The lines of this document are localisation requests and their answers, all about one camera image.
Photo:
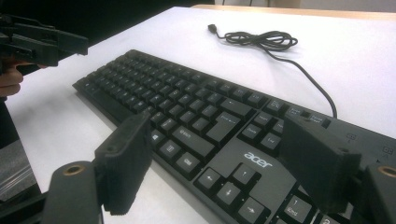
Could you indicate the aluminium floor rail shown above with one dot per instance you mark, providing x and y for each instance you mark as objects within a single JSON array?
[{"x": 15, "y": 182}]

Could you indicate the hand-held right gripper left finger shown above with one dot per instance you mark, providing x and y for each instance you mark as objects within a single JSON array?
[{"x": 124, "y": 161}]

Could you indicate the light wooden table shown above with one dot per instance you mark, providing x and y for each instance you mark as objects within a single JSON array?
[{"x": 311, "y": 13}]

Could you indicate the black computer keyboard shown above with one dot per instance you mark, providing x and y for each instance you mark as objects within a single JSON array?
[{"x": 193, "y": 140}]

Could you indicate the white table board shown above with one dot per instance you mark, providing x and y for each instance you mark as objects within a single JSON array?
[{"x": 342, "y": 62}]

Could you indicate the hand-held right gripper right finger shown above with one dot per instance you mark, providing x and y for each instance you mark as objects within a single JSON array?
[{"x": 320, "y": 161}]

